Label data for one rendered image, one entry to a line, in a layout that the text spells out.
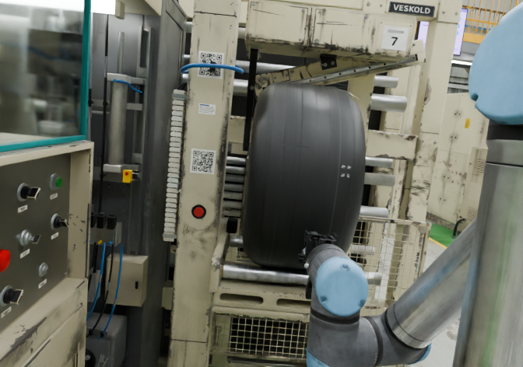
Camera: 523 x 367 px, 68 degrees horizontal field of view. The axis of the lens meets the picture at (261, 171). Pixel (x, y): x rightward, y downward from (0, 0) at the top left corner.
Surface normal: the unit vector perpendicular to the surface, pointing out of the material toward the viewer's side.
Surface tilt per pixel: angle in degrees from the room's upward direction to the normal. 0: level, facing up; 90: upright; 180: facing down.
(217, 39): 90
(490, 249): 89
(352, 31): 90
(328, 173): 78
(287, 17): 90
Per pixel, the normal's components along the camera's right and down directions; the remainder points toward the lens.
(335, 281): 0.03, -0.07
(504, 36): -0.92, -0.20
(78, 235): 0.00, 0.14
